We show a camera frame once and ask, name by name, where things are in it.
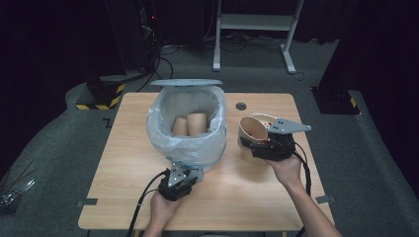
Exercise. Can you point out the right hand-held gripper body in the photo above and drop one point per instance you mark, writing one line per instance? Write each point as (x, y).
(276, 144)

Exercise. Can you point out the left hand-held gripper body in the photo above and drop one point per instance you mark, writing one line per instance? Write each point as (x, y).
(176, 184)

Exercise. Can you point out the beige container with strainer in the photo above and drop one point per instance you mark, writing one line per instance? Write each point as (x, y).
(250, 158)

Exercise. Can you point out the person's left hand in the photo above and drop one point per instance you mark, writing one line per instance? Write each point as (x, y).
(163, 207)

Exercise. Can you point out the person's right hand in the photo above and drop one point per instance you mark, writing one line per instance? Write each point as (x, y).
(288, 171)

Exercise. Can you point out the grey tape strip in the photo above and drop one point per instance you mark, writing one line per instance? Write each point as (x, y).
(326, 199)
(87, 202)

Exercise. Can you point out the black yellow striped stand base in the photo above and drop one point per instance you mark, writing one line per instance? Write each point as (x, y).
(102, 94)

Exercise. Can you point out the white metal stand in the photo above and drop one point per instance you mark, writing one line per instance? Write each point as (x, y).
(257, 23)

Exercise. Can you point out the clear plastic wrapping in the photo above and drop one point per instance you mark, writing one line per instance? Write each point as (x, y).
(15, 194)

